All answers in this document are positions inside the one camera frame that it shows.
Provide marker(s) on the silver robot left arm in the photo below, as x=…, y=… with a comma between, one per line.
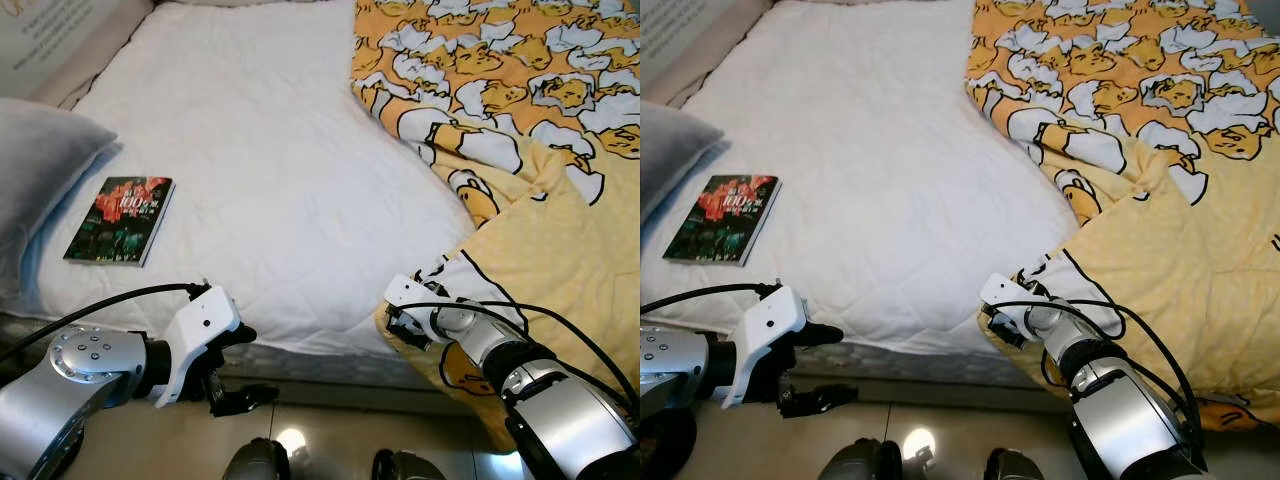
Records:
x=670, y=370
x=70, y=380

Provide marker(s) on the grey robot left leg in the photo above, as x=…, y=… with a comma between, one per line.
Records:
x=860, y=465
x=255, y=465

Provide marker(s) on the yellow cartoon print blanket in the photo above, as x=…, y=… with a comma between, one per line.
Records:
x=560, y=230
x=1180, y=250

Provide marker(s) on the dark book with red cover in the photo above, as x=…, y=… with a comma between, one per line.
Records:
x=120, y=220
x=725, y=220

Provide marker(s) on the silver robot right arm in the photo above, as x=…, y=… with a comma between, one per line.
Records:
x=570, y=420
x=1130, y=420

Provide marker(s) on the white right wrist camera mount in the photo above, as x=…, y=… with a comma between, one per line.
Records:
x=1000, y=292
x=405, y=292

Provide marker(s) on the white quilted mattress pad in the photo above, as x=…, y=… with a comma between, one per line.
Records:
x=880, y=150
x=280, y=150

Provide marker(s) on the grey mattress side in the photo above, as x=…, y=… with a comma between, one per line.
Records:
x=920, y=368
x=300, y=365

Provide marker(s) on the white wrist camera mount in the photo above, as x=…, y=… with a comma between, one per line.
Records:
x=405, y=292
x=200, y=325
x=1000, y=292
x=765, y=325

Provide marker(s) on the grey robot leg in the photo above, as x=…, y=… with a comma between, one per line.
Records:
x=860, y=465
x=255, y=465
x=1012, y=468
x=400, y=468

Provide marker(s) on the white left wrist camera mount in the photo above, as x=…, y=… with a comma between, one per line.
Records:
x=765, y=325
x=200, y=325

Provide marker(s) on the grey plush pillow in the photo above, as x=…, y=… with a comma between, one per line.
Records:
x=665, y=160
x=45, y=170

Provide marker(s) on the grey robot right leg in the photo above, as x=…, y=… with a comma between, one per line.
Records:
x=1012, y=468
x=400, y=468

